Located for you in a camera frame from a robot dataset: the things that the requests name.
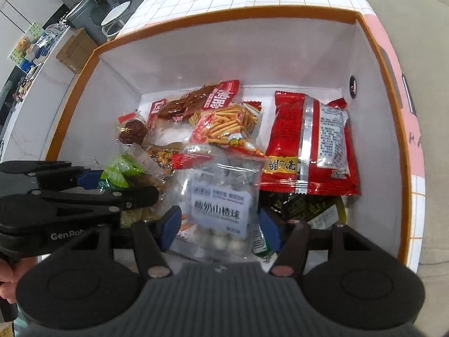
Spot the group of small toys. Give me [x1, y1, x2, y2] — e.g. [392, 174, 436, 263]
[9, 21, 68, 75]

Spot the beige sofa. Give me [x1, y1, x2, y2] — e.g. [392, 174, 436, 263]
[345, 0, 449, 268]

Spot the red braised meat packet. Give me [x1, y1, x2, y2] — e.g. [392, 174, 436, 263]
[147, 80, 240, 129]

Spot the small brown cardboard box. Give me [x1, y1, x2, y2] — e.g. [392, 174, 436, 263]
[56, 27, 99, 74]

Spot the white rolling stool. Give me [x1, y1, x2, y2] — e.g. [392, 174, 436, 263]
[101, 1, 132, 38]

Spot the small red white packet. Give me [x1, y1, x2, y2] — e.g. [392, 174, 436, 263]
[171, 145, 219, 170]

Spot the large red snack packet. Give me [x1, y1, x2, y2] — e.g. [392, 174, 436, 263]
[261, 90, 361, 196]
[326, 97, 351, 116]

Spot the clear white ball candy packet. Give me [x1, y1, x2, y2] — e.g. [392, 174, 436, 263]
[168, 158, 268, 262]

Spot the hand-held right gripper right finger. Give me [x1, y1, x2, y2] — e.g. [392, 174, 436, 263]
[259, 207, 369, 277]

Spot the red potato stick packet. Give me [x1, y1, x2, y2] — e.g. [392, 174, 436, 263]
[182, 101, 264, 157]

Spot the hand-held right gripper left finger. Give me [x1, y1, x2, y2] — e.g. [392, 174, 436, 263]
[93, 205, 183, 278]

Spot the dark green snack packet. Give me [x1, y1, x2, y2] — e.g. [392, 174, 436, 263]
[252, 190, 348, 258]

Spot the white low cabinet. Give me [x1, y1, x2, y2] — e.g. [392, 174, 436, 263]
[0, 24, 86, 169]

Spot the person's left hand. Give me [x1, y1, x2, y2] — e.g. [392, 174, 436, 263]
[0, 258, 17, 304]

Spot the grey round bin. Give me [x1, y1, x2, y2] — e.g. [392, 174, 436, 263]
[65, 0, 109, 41]

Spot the orange cardboard box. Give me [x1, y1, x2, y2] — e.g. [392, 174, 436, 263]
[39, 5, 415, 268]

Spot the green label raisin packet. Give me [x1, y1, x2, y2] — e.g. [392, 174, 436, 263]
[100, 145, 169, 230]

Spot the clear brown date packet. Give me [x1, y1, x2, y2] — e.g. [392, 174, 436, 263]
[117, 110, 151, 145]

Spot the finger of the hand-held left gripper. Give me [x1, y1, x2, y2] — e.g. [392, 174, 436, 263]
[0, 185, 161, 219]
[0, 161, 106, 193]

